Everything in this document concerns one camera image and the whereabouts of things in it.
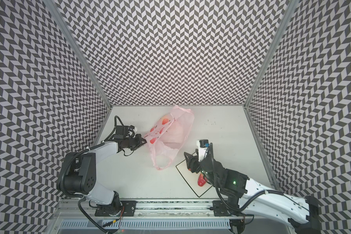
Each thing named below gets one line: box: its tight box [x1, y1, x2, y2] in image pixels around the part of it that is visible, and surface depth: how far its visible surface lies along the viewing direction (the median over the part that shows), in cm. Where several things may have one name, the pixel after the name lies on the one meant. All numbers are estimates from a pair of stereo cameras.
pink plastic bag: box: [143, 104, 195, 171], surface depth 85 cm
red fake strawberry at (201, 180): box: [197, 173, 207, 187], surface depth 80 cm
